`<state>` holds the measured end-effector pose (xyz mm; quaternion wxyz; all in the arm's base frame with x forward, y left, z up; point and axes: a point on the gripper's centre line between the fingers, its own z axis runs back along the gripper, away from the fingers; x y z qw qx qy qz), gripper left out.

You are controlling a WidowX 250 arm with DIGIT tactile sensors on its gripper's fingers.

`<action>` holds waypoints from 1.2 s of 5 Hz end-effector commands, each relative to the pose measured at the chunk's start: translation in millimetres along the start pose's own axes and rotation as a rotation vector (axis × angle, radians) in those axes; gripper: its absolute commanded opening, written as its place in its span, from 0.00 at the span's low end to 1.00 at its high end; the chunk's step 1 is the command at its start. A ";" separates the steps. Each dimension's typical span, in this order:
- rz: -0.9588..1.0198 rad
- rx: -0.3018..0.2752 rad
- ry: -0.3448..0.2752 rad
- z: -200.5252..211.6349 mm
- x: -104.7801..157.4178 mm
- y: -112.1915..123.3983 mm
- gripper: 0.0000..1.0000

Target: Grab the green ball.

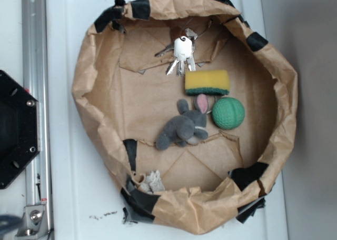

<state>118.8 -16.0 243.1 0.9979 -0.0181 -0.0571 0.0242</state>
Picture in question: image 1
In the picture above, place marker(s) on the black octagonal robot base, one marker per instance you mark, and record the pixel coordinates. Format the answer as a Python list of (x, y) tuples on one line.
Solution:
[(19, 132)]

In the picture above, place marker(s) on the green dimpled ball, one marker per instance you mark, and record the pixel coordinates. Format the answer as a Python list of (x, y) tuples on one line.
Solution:
[(228, 113)]

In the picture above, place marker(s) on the brown paper bag bin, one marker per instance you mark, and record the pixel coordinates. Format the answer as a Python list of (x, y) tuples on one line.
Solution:
[(124, 99)]

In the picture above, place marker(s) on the grey plush bunny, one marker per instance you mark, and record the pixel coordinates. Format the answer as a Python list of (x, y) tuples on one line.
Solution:
[(187, 128)]

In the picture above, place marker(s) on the yellow green sponge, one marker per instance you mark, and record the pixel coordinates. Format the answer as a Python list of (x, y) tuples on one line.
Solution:
[(213, 82)]

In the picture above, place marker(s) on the silver key bunch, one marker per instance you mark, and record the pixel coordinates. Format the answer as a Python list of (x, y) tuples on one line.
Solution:
[(183, 49)]

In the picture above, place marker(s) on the white crumpled cloth scrap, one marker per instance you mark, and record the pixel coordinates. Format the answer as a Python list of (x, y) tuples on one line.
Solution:
[(152, 183)]

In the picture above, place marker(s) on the white tray board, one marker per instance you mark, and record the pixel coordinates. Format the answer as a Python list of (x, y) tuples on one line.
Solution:
[(86, 202)]

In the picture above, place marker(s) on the aluminium rail profile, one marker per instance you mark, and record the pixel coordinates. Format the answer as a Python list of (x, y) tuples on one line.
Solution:
[(35, 78)]

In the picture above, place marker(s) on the metal corner bracket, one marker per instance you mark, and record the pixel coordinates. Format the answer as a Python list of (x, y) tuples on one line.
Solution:
[(35, 223)]

